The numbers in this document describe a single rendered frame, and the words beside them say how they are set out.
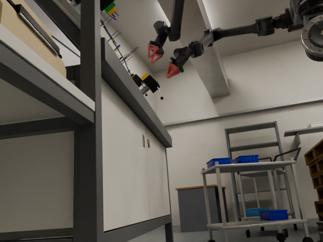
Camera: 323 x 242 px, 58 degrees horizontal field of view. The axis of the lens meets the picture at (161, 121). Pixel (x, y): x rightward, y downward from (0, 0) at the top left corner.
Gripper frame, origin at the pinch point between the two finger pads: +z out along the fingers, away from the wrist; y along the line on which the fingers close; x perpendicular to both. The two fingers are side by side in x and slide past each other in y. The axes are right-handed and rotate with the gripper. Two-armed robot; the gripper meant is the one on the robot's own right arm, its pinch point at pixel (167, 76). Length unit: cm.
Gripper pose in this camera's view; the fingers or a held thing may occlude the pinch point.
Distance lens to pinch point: 161.1
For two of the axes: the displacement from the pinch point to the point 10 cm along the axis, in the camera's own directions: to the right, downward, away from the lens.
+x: 7.4, 5.0, -4.6
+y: -2.8, -3.9, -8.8
